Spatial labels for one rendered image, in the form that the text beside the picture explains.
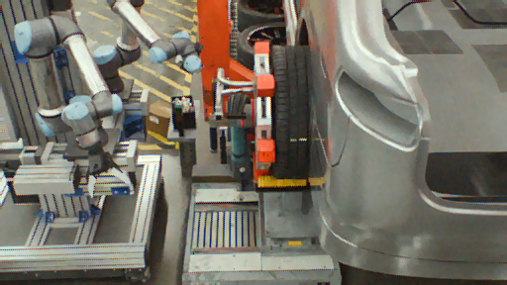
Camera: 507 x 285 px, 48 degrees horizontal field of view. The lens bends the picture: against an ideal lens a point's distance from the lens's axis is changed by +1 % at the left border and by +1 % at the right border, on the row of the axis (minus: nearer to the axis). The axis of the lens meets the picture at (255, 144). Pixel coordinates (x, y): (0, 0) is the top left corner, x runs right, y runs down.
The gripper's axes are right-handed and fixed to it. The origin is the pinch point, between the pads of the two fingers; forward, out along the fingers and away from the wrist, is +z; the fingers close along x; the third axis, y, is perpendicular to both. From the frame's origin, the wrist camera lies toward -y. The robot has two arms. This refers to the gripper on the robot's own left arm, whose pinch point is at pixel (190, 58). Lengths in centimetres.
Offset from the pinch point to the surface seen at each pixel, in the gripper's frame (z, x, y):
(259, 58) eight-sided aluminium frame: -30.7, 27.1, -15.3
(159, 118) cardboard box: 107, 6, 46
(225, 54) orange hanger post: 10.4, 16.0, -11.0
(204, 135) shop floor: 109, 41, 43
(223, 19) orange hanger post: 1.5, 5.4, -26.4
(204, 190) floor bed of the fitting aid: 41, 47, 67
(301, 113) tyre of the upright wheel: -61, 50, -1
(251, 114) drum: -32.3, 35.8, 10.1
